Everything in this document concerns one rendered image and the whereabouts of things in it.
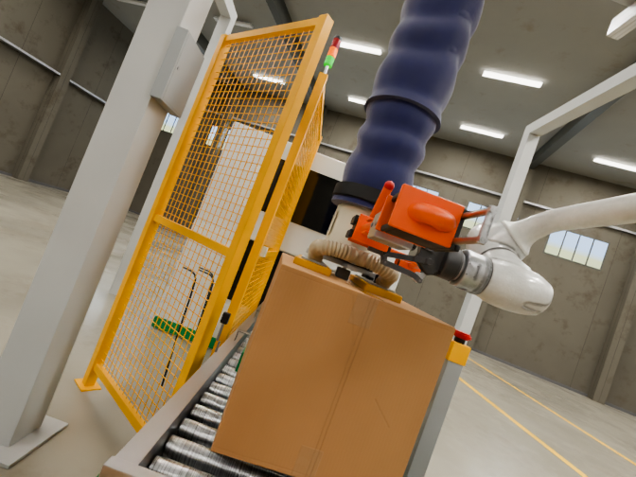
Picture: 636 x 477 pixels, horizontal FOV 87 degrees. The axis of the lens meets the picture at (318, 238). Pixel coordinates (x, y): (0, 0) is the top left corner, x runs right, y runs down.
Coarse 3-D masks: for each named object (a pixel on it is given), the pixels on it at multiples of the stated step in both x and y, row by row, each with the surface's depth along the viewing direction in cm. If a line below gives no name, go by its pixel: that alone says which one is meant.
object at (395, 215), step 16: (400, 192) 38; (416, 192) 38; (384, 208) 45; (400, 208) 38; (448, 208) 38; (464, 208) 38; (384, 224) 43; (400, 224) 37; (416, 224) 38; (416, 240) 42; (432, 240) 38; (448, 240) 38
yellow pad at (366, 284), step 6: (354, 276) 107; (360, 276) 106; (366, 276) 108; (378, 276) 93; (354, 282) 103; (360, 282) 93; (366, 282) 88; (372, 282) 89; (366, 288) 84; (372, 288) 84; (378, 288) 84; (384, 288) 87; (378, 294) 84; (384, 294) 84; (390, 294) 84; (396, 294) 85; (396, 300) 84
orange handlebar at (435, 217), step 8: (408, 208) 38; (416, 208) 37; (424, 208) 36; (432, 208) 36; (440, 208) 36; (416, 216) 37; (424, 216) 36; (432, 216) 36; (440, 216) 36; (448, 216) 36; (368, 224) 62; (432, 224) 36; (440, 224) 36; (448, 224) 36; (456, 224) 38; (368, 232) 63; (408, 264) 127; (416, 264) 105
